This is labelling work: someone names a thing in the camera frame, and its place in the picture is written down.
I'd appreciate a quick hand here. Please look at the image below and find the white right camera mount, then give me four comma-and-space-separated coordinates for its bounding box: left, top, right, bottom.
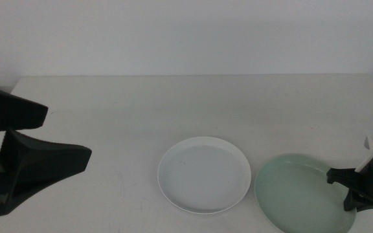
354, 131, 373, 173

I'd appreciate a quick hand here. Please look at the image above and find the white shallow bowl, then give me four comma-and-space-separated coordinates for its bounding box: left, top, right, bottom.
157, 136, 252, 215

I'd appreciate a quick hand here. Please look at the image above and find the green shallow bowl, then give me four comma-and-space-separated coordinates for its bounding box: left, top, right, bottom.
254, 153, 357, 233

